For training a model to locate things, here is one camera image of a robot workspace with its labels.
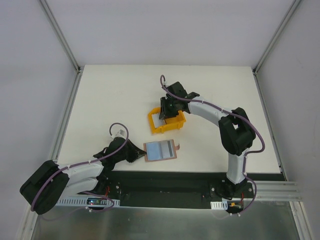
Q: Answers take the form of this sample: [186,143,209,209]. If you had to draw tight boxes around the yellow plastic bin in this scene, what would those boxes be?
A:
[147,107,186,134]

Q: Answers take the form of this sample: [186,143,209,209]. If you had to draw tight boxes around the brown leather card holder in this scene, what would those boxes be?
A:
[143,139,181,162]

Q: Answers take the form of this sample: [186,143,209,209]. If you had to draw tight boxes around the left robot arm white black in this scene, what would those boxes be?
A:
[19,137,147,215]

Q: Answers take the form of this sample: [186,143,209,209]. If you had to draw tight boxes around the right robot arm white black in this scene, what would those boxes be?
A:
[159,81,256,198]

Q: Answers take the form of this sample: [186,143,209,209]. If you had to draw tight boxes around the stack of silver cards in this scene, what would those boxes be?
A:
[151,113,166,128]

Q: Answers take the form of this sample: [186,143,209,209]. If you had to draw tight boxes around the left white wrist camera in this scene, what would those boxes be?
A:
[111,129,127,139]

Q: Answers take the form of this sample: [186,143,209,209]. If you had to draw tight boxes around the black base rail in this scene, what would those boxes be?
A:
[47,168,286,208]

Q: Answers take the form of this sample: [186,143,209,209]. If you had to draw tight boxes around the left white cable duct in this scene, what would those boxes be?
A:
[56,196,120,208]

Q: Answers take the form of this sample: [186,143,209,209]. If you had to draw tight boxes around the white cable duct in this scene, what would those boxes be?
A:
[56,196,120,208]
[210,201,228,211]

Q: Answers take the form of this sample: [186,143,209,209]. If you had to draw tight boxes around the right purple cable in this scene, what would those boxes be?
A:
[159,74,266,176]

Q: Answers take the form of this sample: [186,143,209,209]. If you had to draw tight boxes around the purple cable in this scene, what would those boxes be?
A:
[29,122,130,212]
[159,74,266,176]

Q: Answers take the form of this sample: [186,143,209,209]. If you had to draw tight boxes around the right white cable duct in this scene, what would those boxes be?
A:
[210,201,228,211]

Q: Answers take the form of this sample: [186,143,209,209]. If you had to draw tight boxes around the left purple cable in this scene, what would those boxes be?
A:
[29,122,130,212]

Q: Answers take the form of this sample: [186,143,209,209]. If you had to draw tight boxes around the right aluminium frame post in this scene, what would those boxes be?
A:
[252,0,303,76]

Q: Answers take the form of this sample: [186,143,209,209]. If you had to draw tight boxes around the aluminium frame post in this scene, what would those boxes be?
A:
[38,0,82,74]
[252,0,303,76]

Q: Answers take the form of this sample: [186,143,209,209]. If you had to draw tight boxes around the left aluminium frame post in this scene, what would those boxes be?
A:
[38,0,82,74]

